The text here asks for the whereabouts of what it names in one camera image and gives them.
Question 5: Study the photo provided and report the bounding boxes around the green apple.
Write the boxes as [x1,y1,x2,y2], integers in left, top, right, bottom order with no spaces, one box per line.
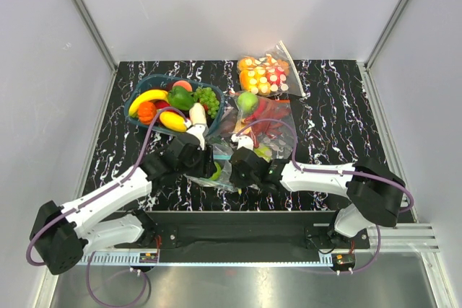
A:
[210,162,222,181]
[237,92,258,113]

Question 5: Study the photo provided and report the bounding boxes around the fake yellow lemon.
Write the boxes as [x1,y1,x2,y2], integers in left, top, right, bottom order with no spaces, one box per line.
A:
[159,111,188,133]

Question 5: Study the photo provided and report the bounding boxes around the fake green bell pepper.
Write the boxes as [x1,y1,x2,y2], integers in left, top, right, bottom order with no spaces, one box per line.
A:
[167,86,195,111]

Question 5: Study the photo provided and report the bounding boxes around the orange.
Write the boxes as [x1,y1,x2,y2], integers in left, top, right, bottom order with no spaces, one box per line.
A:
[137,101,157,125]

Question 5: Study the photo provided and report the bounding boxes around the fake peach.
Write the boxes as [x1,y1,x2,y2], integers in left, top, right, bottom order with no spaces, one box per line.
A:
[173,80,193,92]

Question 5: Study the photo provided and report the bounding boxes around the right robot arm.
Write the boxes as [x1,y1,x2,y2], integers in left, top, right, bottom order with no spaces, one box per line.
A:
[230,147,405,250]

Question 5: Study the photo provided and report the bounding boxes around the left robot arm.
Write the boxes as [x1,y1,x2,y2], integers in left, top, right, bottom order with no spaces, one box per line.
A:
[26,133,215,275]

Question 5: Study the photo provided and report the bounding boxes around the vegetable zip bag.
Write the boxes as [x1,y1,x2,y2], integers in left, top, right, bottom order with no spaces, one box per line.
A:
[211,92,295,161]

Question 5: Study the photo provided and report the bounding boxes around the sliced fruit zip bag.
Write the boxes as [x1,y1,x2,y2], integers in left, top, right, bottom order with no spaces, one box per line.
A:
[237,40,306,97]

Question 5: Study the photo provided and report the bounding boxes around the white eggplant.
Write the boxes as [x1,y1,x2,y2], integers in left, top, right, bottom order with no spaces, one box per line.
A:
[189,102,207,128]

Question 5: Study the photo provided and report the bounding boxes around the red dragon fruit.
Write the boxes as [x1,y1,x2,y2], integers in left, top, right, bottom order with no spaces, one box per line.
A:
[154,100,170,112]

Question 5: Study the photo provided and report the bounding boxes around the green grapes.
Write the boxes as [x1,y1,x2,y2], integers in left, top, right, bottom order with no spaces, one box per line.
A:
[193,87,220,119]

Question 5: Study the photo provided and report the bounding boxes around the yellow banana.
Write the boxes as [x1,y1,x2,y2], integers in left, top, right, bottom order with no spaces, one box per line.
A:
[128,89,168,117]

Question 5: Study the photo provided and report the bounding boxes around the teal plastic basket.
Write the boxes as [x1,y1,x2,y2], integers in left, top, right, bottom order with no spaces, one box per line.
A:
[123,74,225,137]

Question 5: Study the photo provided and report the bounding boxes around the black marble mat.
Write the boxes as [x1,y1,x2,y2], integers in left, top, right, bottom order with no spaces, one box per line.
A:
[84,60,385,211]

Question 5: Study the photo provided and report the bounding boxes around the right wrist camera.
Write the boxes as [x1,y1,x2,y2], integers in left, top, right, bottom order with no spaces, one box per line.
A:
[231,134,254,151]

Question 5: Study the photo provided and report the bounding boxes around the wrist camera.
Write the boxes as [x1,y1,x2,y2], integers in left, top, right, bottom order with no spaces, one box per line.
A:
[231,134,254,151]
[186,123,208,150]

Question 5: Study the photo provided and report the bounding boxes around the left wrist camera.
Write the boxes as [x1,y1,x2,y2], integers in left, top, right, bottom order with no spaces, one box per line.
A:
[186,123,208,150]

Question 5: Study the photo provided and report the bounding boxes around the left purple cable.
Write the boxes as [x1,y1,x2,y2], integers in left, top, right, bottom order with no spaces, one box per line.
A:
[25,106,191,266]

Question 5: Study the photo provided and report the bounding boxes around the purple cable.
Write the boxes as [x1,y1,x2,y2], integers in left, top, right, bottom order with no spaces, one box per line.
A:
[25,106,191,266]
[234,119,415,215]

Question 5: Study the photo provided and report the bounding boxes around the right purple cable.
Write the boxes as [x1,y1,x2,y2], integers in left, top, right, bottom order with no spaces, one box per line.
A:
[234,119,415,215]

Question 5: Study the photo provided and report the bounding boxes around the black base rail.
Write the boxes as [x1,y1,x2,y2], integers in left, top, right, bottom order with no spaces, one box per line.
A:
[111,210,372,264]

